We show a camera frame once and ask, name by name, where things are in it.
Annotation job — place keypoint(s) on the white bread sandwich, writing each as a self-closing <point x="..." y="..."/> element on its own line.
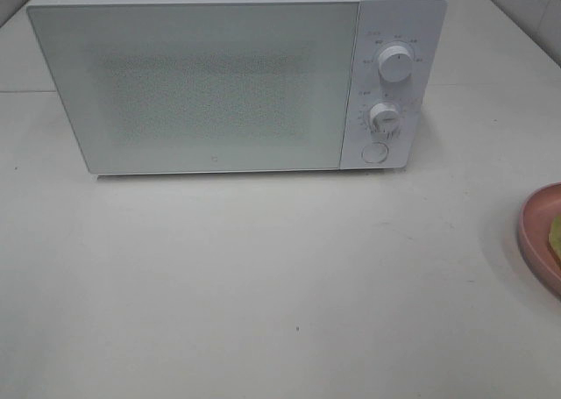
<point x="554" y="239"/>

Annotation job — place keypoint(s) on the upper white power knob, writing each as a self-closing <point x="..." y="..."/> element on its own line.
<point x="395" y="62"/>

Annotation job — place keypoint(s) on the white microwave oven body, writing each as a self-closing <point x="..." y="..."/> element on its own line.
<point x="417" y="23"/>

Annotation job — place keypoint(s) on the lower white timer knob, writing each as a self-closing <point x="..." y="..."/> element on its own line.
<point x="384" y="117"/>

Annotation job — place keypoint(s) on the round white door button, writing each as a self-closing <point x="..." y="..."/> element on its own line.
<point x="375" y="153"/>

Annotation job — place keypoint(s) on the white microwave door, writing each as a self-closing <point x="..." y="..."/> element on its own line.
<point x="167" y="89"/>

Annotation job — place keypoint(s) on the pink round plate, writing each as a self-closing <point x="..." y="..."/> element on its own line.
<point x="537" y="215"/>

